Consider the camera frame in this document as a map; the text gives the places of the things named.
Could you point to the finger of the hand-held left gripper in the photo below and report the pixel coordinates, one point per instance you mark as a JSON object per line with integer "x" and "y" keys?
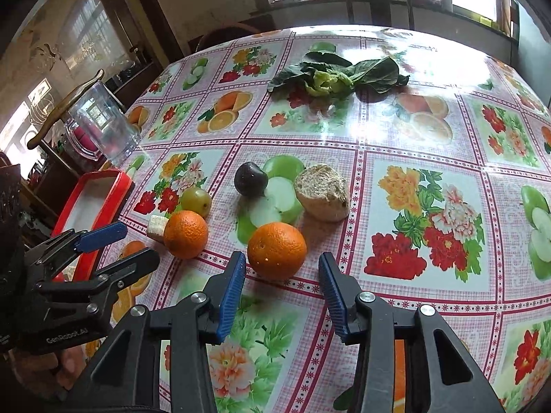
{"x": 133, "y": 264}
{"x": 101, "y": 235}

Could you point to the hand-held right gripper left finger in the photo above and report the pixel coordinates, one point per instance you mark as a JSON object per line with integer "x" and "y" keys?
{"x": 230, "y": 294}

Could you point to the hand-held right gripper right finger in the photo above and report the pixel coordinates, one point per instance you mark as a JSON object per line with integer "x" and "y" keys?
{"x": 333, "y": 297}

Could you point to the red tray with white inside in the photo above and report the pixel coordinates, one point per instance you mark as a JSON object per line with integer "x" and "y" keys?
{"x": 99, "y": 193}

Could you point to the orange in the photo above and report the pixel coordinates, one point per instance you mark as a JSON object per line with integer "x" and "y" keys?
{"x": 186, "y": 234}
{"x": 277, "y": 251}

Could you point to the person's left hand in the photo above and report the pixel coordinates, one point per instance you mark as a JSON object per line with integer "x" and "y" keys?
{"x": 64, "y": 365}

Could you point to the small beige vegetable chunk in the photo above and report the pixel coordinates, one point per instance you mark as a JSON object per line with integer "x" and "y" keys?
{"x": 157, "y": 227}

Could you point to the small green fruit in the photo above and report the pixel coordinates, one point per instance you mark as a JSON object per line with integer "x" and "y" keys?
{"x": 196, "y": 201}

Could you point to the beige cut vegetable chunk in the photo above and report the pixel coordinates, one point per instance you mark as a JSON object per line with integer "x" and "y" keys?
{"x": 323, "y": 198}

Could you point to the clear glass mug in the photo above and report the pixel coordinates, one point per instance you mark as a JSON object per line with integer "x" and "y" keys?
{"x": 107, "y": 133}

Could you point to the dark purple plum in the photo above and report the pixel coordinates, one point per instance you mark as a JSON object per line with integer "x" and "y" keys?
{"x": 251, "y": 178}

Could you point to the fruit and flower printed tablecloth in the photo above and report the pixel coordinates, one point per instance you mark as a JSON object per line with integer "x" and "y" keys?
{"x": 430, "y": 146}

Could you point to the leafy green vegetable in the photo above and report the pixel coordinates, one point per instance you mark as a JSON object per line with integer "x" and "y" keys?
{"x": 370, "y": 73}

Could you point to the round wicker chair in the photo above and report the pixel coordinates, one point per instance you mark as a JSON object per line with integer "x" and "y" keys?
{"x": 224, "y": 36}

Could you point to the yellow green sponge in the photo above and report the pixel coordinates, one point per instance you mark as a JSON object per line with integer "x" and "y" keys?
{"x": 484, "y": 19}

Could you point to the grey refrigerator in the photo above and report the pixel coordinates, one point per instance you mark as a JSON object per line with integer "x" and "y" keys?
{"x": 536, "y": 51}

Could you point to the wooden chair with curved rail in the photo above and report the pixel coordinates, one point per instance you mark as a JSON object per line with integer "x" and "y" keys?
{"x": 64, "y": 105}

